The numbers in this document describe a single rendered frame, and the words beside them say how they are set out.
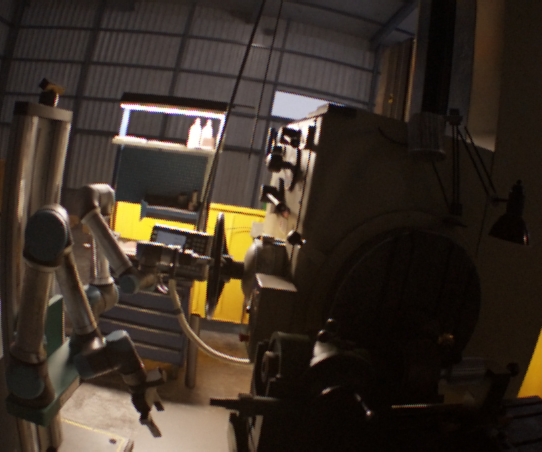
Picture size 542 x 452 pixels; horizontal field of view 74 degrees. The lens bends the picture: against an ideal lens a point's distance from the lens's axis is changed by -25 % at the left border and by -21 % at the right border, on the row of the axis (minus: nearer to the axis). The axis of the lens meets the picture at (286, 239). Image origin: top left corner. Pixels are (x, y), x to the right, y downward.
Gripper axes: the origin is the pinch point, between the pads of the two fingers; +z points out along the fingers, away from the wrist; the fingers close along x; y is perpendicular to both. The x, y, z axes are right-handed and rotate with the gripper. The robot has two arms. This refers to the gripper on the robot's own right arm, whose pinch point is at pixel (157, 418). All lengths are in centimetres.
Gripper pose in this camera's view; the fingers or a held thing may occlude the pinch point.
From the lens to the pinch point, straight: 137.5
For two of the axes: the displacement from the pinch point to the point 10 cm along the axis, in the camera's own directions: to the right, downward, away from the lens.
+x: 1.3, 3.1, -9.4
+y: -9.7, 2.4, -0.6
